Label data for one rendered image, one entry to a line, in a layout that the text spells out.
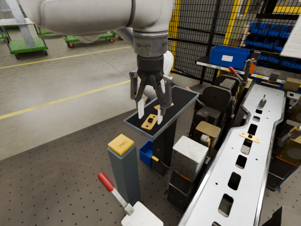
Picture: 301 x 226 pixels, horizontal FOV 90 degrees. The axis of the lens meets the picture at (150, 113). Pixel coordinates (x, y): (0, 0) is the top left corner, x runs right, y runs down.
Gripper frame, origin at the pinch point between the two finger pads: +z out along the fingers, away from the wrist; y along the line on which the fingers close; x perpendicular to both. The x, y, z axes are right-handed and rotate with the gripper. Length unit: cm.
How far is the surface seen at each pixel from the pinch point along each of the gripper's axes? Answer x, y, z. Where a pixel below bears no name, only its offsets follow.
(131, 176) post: -14.3, -0.9, 19.8
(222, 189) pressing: -5.2, 29.8, 20.2
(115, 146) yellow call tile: -15.1, -4.9, 4.1
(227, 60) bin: 115, 24, 12
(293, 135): 28, 54, 14
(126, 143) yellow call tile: -12.6, -2.5, 4.2
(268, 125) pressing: 40, 49, 20
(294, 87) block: 91, 70, 18
